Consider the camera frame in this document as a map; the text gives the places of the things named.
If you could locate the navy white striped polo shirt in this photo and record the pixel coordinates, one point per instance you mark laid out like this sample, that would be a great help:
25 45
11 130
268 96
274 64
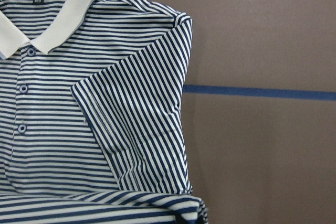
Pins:
91 113

